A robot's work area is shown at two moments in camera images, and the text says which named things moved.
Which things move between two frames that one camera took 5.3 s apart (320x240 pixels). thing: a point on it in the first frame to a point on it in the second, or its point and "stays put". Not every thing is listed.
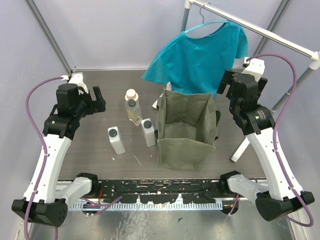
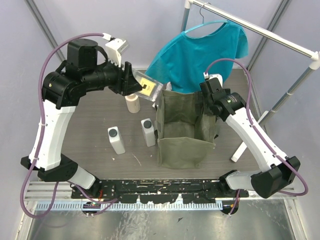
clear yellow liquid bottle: x=134 y=111 to x=151 y=88
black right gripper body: x=257 y=92 to x=208 y=104
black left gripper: x=94 y=104 to x=122 y=78
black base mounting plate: x=163 y=192 stays put
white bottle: x=116 y=140 stays put
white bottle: x=148 y=127 stays put
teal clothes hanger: x=205 y=22 stays put
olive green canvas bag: x=187 y=125 stays put
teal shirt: x=190 y=64 stays put
